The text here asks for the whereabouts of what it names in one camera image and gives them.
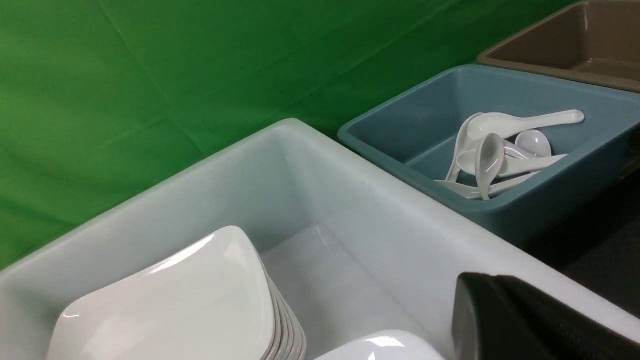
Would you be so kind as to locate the large white rice plate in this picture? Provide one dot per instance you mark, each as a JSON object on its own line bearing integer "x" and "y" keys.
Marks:
{"x": 209, "y": 301}

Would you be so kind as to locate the teal plastic bin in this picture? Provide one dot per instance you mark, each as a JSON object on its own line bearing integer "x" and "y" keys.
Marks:
{"x": 412, "y": 137}

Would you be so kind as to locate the brown plastic bin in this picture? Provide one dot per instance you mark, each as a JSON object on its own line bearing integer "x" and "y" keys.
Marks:
{"x": 592, "y": 42}

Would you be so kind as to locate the large white plastic tub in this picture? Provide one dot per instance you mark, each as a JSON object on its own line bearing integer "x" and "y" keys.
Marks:
{"x": 352, "y": 249}

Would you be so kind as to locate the green backdrop cloth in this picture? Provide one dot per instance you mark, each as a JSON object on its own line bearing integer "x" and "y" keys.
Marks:
{"x": 100, "y": 100}

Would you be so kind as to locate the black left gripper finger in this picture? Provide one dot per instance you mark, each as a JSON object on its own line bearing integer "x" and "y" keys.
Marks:
{"x": 502, "y": 317}

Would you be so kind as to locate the white spoon long top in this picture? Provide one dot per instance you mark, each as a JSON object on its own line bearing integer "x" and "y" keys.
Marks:
{"x": 462, "y": 142}

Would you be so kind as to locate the black serving tray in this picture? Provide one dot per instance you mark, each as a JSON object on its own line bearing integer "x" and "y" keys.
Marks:
{"x": 598, "y": 246}

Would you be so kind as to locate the stack of white plates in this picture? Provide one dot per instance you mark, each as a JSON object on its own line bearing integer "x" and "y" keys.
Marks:
{"x": 292, "y": 339}

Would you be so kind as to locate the white spoon small right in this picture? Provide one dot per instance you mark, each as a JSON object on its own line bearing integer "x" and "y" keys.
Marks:
{"x": 534, "y": 142}

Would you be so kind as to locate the stack of white bowls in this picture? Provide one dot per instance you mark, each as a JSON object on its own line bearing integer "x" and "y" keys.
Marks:
{"x": 390, "y": 344}

